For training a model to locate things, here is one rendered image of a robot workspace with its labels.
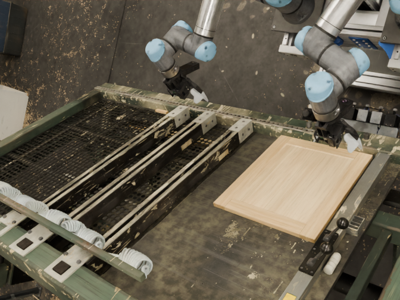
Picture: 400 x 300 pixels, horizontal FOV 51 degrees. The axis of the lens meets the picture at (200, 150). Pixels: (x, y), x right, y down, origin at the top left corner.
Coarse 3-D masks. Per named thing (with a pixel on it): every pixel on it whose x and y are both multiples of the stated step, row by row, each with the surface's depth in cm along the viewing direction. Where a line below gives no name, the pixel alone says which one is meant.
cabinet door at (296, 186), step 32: (256, 160) 190; (288, 160) 187; (320, 160) 183; (352, 160) 179; (224, 192) 175; (256, 192) 172; (288, 192) 168; (320, 192) 165; (288, 224) 153; (320, 224) 150
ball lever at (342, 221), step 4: (340, 220) 131; (344, 220) 131; (336, 224) 132; (340, 224) 131; (344, 224) 130; (348, 224) 131; (336, 228) 134; (340, 228) 131; (344, 228) 131; (332, 232) 136; (324, 236) 140; (328, 236) 139; (324, 240) 139; (328, 240) 139
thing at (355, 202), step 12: (384, 156) 174; (372, 168) 168; (384, 168) 170; (360, 180) 163; (372, 180) 162; (360, 192) 158; (348, 204) 153; (360, 204) 154; (336, 216) 149; (348, 216) 148; (336, 240) 140; (324, 264) 136; (300, 276) 130; (312, 276) 129; (288, 288) 127; (300, 288) 127
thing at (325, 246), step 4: (324, 244) 124; (328, 244) 124; (320, 248) 125; (324, 248) 123; (328, 248) 123; (332, 248) 124; (320, 252) 127; (324, 252) 124; (328, 252) 123; (316, 256) 129; (320, 256) 128; (308, 260) 133; (312, 260) 131; (308, 264) 132; (312, 264) 131
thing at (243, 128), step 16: (240, 128) 206; (224, 144) 197; (192, 160) 189; (208, 160) 190; (176, 176) 181; (192, 176) 183; (160, 192) 174; (176, 192) 176; (144, 208) 167; (160, 208) 170; (64, 224) 141; (80, 224) 145; (128, 224) 159; (144, 224) 165; (112, 240) 153; (128, 240) 159; (64, 256) 145; (80, 256) 144; (48, 272) 140; (96, 272) 150
